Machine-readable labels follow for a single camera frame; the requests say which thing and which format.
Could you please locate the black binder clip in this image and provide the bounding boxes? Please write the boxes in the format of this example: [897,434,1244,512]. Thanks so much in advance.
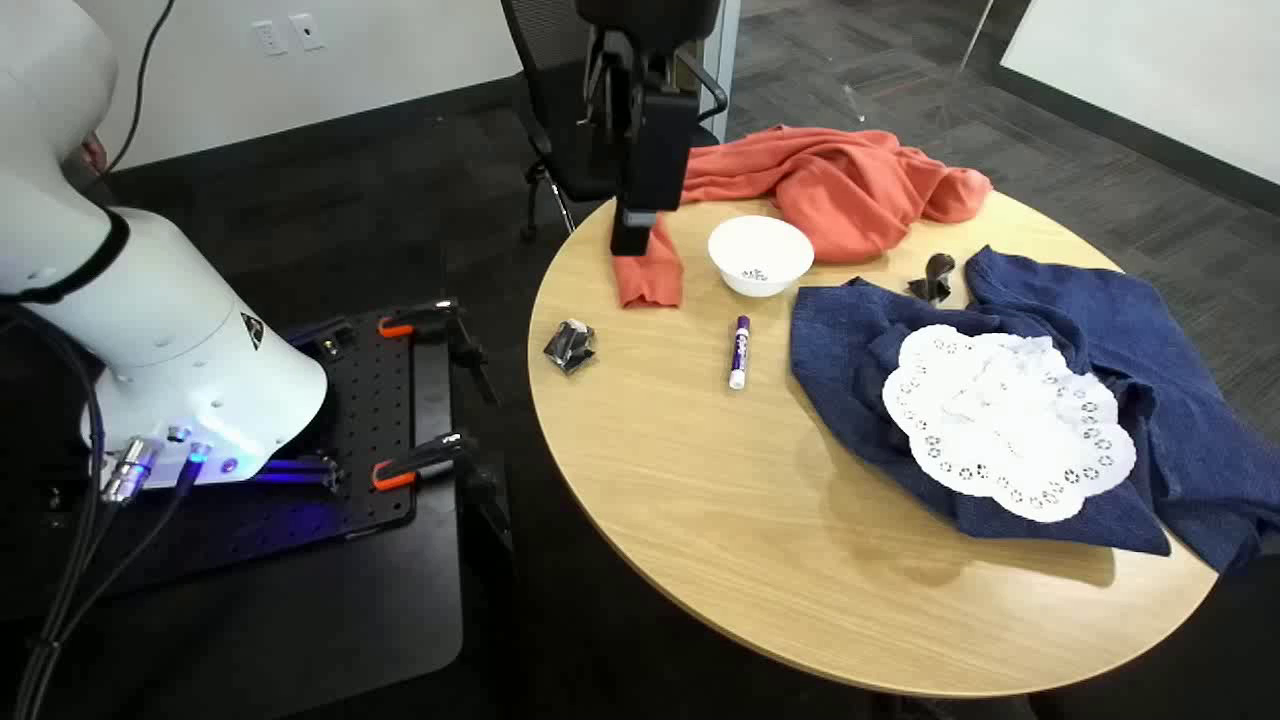
[540,317,600,376]

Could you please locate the small black plastic object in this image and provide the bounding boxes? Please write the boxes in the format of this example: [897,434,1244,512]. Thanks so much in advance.
[909,250,961,305]

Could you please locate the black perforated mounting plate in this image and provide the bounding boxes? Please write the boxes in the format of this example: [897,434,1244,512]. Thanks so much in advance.
[194,309,463,551]

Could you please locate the purple and white marker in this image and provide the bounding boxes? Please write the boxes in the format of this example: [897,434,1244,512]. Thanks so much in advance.
[722,313,757,397]

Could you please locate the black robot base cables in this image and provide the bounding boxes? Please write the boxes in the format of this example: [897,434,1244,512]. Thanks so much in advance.
[8,446,207,720]

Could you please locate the black robot cart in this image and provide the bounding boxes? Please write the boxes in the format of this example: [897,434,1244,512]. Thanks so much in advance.
[0,297,473,720]

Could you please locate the white paper doily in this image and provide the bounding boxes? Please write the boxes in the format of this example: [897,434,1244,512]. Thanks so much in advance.
[878,319,1140,527]

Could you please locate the dark blue cloth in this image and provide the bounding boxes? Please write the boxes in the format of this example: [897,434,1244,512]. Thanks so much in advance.
[782,246,1280,576]

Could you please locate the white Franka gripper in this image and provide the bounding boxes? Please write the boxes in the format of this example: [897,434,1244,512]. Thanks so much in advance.
[606,83,705,262]

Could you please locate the black wall cable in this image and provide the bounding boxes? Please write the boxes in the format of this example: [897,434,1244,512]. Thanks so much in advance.
[100,0,180,176]

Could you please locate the white wall outlet plate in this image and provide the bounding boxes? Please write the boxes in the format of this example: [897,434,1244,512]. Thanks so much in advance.
[287,7,326,58]
[249,13,297,59]

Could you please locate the black office chair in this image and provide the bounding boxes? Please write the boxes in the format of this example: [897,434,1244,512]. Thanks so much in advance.
[495,0,734,250]

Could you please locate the orange cloth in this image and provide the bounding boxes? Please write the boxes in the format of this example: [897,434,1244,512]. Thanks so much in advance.
[606,123,997,313]

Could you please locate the white bowl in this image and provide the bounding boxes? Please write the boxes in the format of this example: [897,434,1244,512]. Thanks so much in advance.
[705,213,820,300]

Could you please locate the orange and black clamp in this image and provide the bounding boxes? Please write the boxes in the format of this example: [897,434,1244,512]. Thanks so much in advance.
[369,428,473,502]
[372,297,463,346]

